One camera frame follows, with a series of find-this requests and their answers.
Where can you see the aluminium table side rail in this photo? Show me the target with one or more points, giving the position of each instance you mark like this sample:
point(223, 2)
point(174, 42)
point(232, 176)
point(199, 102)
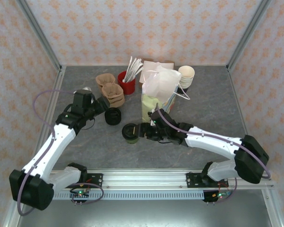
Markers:
point(236, 94)
point(58, 80)

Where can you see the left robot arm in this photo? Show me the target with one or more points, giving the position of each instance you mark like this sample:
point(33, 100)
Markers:
point(45, 151)

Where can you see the white paper-wrapped straw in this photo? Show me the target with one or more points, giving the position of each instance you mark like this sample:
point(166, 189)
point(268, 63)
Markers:
point(134, 68)
point(128, 68)
point(131, 69)
point(137, 73)

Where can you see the grey metal base tray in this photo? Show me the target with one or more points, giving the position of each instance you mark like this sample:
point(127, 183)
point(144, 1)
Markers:
point(144, 215)

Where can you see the black plastic cup lid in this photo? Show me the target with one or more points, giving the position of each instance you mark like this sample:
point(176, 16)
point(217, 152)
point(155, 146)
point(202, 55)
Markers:
point(112, 123)
point(112, 116)
point(127, 132)

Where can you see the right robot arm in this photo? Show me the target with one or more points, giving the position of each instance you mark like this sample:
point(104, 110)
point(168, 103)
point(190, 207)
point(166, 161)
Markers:
point(215, 142)

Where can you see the small control circuit board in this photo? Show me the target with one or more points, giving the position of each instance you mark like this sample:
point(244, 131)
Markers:
point(214, 195)
point(80, 195)

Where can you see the brown pulp cup carrier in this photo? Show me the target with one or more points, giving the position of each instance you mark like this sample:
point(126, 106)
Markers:
point(117, 104)
point(117, 99)
point(105, 80)

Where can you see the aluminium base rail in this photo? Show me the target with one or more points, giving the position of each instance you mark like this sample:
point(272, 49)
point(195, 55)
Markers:
point(144, 177)

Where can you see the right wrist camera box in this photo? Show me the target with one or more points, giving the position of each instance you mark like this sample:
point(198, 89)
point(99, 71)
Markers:
point(152, 111)

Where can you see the paper takeout bag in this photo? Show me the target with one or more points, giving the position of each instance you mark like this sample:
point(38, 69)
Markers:
point(161, 85)

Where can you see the aluminium frame post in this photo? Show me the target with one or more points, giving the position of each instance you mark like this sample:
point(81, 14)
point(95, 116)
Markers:
point(39, 33)
point(249, 33)

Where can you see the stack of napkins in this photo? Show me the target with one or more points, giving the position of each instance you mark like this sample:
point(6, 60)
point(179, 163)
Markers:
point(148, 59)

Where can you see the white napkin stack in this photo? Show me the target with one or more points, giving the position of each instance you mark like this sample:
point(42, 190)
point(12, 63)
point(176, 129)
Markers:
point(149, 67)

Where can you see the red straw cup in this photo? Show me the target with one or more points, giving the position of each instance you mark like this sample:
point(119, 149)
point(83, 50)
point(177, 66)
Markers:
point(127, 88)

